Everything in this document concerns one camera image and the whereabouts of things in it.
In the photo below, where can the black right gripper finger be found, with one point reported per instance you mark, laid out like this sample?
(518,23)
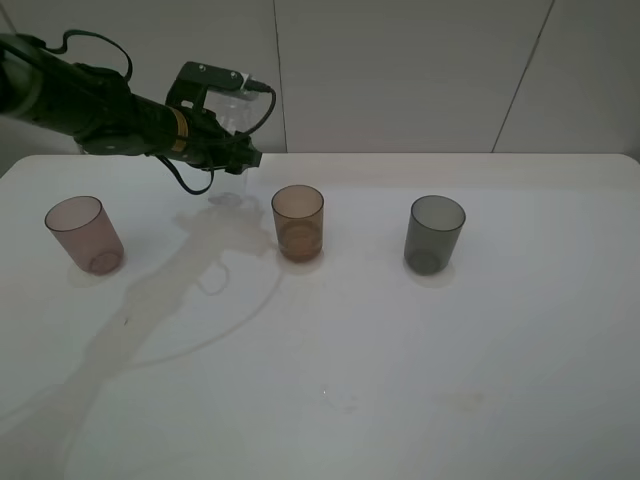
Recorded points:
(235,158)

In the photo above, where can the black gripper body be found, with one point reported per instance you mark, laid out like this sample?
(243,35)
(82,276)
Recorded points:
(198,139)

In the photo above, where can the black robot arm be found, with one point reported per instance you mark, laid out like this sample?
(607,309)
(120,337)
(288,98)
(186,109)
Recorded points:
(96,107)

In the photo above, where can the orange translucent plastic cup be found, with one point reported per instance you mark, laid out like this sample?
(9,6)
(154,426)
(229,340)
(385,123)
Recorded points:
(298,212)

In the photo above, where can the pink translucent plastic cup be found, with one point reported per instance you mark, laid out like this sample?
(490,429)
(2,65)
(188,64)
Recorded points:
(82,227)

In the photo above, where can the grey translucent plastic cup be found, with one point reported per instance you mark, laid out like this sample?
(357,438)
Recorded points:
(434,227)

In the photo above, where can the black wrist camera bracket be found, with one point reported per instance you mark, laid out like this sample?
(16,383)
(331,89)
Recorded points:
(195,80)

